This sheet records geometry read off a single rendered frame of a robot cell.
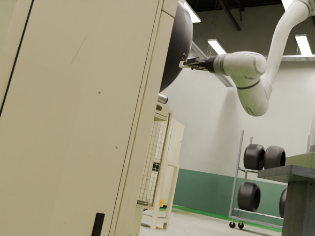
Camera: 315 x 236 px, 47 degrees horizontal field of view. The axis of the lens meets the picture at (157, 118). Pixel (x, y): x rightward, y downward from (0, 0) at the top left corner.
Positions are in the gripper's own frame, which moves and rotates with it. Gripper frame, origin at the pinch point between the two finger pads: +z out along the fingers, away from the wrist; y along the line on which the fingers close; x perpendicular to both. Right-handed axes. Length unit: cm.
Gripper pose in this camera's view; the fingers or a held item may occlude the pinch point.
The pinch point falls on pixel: (185, 64)
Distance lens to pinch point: 168.3
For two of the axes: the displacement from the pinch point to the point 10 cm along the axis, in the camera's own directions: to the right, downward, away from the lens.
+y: -7.2, -2.7, -6.4
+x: -2.8, 9.6, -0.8
